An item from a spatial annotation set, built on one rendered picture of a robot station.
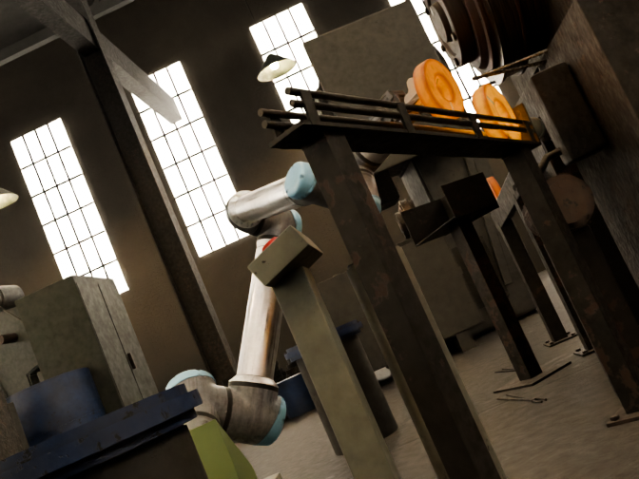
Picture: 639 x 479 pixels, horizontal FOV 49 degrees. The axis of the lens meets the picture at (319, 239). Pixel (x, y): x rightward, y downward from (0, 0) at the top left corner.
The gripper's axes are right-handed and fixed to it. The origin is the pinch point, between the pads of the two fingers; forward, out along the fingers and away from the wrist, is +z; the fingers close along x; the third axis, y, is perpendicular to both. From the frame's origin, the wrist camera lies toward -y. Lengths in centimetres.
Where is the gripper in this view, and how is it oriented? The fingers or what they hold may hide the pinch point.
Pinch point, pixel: (435, 84)
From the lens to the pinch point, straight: 172.3
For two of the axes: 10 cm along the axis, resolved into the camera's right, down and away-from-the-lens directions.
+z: 5.4, -6.2, -5.7
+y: -5.7, -7.6, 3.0
